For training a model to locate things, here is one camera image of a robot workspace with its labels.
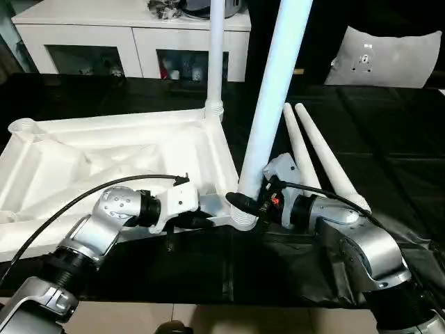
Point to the white plastic table top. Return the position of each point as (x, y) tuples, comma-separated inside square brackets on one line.
[(104, 139)]

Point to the white plastic table leg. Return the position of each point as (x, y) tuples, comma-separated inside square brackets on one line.
[(217, 52), (333, 163), (274, 87), (299, 149)]

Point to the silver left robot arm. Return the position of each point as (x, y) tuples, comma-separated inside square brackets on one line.
[(90, 236)]

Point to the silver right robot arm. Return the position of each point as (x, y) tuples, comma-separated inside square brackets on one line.
[(368, 243)]

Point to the dark left robot foot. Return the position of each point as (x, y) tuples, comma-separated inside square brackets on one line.
[(174, 328)]

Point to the black work mat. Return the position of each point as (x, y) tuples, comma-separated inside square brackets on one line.
[(382, 139)]

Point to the small white jar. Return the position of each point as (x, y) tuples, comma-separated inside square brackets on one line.
[(197, 74), (174, 74)]

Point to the red box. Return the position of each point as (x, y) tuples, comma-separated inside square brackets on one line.
[(163, 69)]

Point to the grey printed cushion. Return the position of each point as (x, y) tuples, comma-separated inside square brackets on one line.
[(382, 59)]

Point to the dark round device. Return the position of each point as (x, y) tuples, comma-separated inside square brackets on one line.
[(194, 9)]

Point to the white flat board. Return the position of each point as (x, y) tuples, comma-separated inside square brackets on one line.
[(442, 93)]

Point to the white glass-door cabinet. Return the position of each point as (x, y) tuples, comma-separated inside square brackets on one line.
[(87, 35)]

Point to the brown curtain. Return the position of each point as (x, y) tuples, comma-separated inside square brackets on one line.
[(8, 38)]

